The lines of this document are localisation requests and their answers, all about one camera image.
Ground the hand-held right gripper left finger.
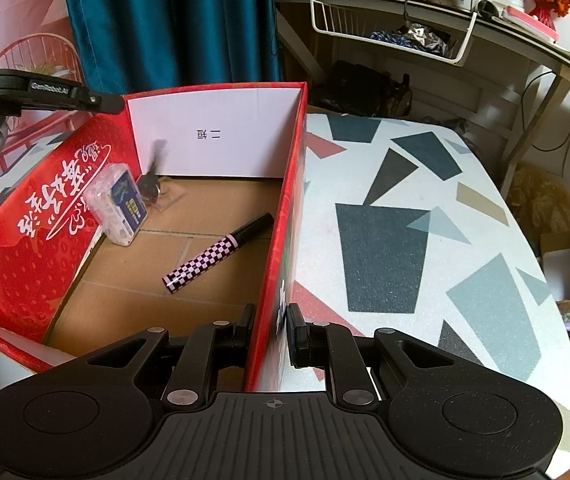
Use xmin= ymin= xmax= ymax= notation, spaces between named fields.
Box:
xmin=72 ymin=304 xmax=257 ymax=411

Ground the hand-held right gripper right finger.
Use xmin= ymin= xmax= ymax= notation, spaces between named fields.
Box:
xmin=287 ymin=302 xmax=468 ymax=409

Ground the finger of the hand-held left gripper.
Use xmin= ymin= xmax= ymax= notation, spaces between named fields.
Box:
xmin=0 ymin=71 xmax=123 ymax=114

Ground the purple checkered pen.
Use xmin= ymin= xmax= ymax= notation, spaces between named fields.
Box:
xmin=163 ymin=212 xmax=276 ymax=297

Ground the red cardboard box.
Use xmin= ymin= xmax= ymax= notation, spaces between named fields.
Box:
xmin=0 ymin=80 xmax=312 ymax=394

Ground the clear floss pick box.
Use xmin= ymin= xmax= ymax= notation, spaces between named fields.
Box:
xmin=86 ymin=162 xmax=149 ymax=248

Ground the key bunch blue tag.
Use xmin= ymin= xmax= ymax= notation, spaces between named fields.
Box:
xmin=135 ymin=139 xmax=186 ymax=209

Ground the teal curtain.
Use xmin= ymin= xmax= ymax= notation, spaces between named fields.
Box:
xmin=59 ymin=0 xmax=284 ymax=97

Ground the black bag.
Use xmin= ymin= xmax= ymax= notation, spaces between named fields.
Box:
xmin=309 ymin=60 xmax=414 ymax=119

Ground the small open cardboard box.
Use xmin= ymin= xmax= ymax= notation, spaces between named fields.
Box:
xmin=538 ymin=230 xmax=570 ymax=316

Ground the brown plastic bag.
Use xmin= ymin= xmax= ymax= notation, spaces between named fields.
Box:
xmin=507 ymin=162 xmax=570 ymax=262

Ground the silver foil packet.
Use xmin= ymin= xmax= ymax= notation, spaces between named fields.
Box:
xmin=395 ymin=23 xmax=454 ymax=56

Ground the grey vanity desk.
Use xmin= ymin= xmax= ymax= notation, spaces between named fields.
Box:
xmin=272 ymin=0 xmax=570 ymax=182

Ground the pink book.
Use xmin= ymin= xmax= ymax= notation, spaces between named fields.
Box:
xmin=502 ymin=5 xmax=561 ymax=44

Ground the red vase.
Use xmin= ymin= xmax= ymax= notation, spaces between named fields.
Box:
xmin=530 ymin=2 xmax=558 ymax=29

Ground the white wire basket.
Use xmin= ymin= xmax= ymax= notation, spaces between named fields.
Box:
xmin=308 ymin=0 xmax=478 ymax=66

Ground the blue bead string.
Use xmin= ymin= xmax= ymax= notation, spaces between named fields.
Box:
xmin=368 ymin=29 xmax=406 ymax=46

